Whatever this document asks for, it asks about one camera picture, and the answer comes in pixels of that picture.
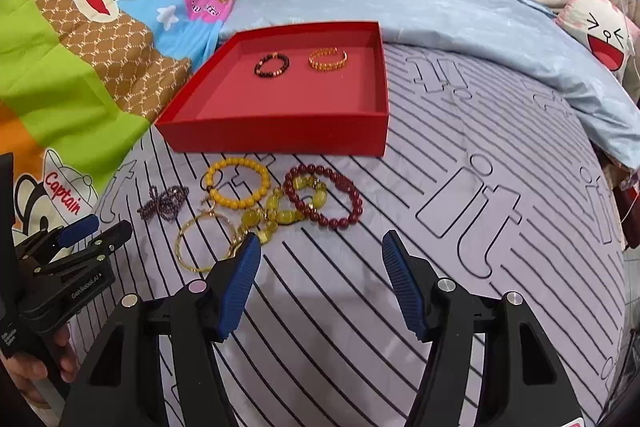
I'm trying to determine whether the garnet bead strand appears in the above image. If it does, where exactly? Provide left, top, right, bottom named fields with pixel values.
left=138, top=185, right=189, bottom=221

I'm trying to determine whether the thin gold bangle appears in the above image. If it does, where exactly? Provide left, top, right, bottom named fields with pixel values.
left=172, top=209, right=239, bottom=277

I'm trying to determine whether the opaque yellow bead bracelet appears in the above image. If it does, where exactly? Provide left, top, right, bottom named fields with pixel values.
left=203, top=157, right=272, bottom=212

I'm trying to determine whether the translucent yellow crystal bracelet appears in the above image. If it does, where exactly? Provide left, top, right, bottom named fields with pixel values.
left=235, top=174, right=329, bottom=243

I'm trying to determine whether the dark red bead bracelet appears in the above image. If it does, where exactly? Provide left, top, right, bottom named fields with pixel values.
left=282, top=162, right=364, bottom=231

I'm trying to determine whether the dark wooden bead bracelet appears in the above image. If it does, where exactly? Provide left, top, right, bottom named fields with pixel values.
left=252, top=51, right=292, bottom=78

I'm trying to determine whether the braided gold cuff bracelet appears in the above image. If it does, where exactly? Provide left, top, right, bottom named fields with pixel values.
left=307, top=46, right=350, bottom=72

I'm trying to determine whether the person's left hand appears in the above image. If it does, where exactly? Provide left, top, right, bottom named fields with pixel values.
left=1, top=325, right=78, bottom=409

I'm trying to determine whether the grey striped bedsheet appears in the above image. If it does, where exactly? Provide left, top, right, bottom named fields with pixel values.
left=63, top=46, right=625, bottom=426

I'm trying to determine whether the cartoon monkey quilt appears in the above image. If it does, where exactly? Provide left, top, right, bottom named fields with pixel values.
left=1, top=0, right=233, bottom=241

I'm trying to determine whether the red cardboard tray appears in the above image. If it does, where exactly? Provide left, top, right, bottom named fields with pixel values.
left=155, top=22, right=390, bottom=157

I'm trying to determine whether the white cat face pillow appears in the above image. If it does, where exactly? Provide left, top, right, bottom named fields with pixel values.
left=555, top=0, right=639, bottom=81

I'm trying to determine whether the light blue blanket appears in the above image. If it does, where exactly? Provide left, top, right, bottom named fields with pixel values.
left=219, top=0, right=639, bottom=171

